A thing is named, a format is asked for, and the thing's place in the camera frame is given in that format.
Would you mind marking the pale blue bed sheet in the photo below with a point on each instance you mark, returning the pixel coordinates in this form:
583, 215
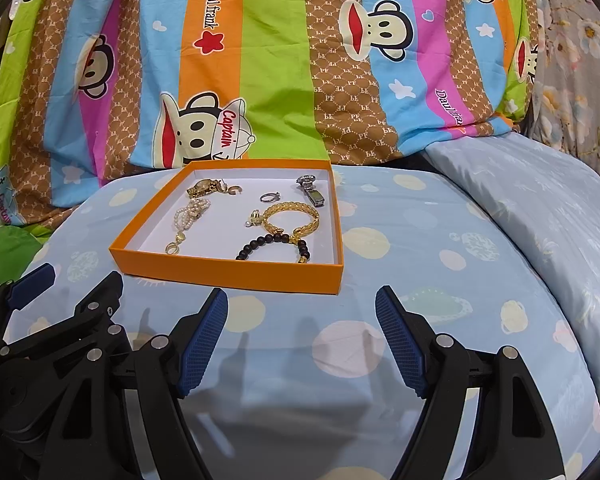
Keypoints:
545, 210

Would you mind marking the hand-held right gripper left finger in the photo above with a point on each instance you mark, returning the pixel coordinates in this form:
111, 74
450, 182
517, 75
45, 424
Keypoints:
202, 345

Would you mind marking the orange jewelry box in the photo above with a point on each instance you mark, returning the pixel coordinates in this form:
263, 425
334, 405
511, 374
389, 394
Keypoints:
220, 272

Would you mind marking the gold wristwatch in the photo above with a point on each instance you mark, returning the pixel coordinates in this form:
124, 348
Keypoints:
202, 187

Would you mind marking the striped cartoon monkey blanket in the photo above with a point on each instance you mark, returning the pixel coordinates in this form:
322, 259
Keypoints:
275, 60

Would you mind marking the gold drop earring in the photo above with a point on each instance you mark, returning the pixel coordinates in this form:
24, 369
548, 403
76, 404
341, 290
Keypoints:
172, 248

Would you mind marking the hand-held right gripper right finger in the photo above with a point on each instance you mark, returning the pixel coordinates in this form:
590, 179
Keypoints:
400, 345

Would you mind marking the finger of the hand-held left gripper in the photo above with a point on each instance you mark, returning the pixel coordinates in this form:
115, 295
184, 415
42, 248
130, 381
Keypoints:
92, 310
30, 285

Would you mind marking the silver wristwatch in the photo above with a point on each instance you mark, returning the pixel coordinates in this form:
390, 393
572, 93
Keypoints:
312, 192

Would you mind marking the grey floral cloth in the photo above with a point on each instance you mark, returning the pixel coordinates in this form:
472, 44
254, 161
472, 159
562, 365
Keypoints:
575, 70

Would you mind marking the gold hoop earring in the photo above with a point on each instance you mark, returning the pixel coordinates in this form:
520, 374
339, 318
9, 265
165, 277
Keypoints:
228, 191

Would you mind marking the light blue spotted quilt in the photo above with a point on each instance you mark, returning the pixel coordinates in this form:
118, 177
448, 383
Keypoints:
430, 285

